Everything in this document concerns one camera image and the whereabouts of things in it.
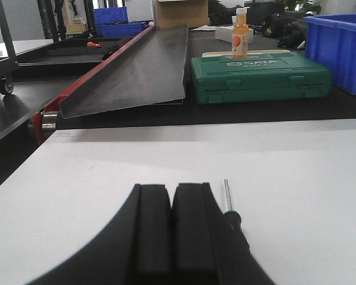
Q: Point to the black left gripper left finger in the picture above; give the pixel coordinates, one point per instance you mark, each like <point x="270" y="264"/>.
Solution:
<point x="133" y="248"/>

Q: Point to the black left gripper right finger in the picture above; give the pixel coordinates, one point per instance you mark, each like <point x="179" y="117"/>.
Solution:
<point x="206" y="250"/>

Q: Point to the green black screwdriver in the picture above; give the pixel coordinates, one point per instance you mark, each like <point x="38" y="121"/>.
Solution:
<point x="233" y="218"/>

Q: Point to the beige plastic tray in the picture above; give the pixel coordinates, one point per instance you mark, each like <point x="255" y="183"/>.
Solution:
<point x="250" y="52"/>

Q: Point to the green SATA tool case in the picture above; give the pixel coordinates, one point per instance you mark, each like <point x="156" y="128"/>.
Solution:
<point x="257" y="78"/>

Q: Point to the black metal ramp sheet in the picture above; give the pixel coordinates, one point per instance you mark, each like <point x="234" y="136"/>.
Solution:
<point x="148" y="69"/>

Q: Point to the black cart with caster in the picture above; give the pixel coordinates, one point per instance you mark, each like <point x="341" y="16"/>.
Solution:
<point x="63" y="57"/>

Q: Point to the white foam block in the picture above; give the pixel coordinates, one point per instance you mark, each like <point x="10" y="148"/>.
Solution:
<point x="225" y="33"/>

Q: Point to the orange juice bottle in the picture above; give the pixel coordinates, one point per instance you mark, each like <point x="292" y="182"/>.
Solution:
<point x="240" y="36"/>

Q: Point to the blue bin far left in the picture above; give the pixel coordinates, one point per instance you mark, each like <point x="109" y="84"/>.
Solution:
<point x="113" y="22"/>

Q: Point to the cardboard box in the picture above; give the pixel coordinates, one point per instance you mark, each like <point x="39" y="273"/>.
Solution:
<point x="169" y="14"/>

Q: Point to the black bags pile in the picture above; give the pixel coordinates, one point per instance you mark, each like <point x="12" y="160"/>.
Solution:
<point x="269" y="17"/>

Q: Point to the large blue plastic bin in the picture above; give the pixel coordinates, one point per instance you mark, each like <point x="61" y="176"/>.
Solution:
<point x="331" y="41"/>

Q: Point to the orange handled tool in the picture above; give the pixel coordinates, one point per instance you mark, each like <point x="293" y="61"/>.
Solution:
<point x="92" y="44"/>

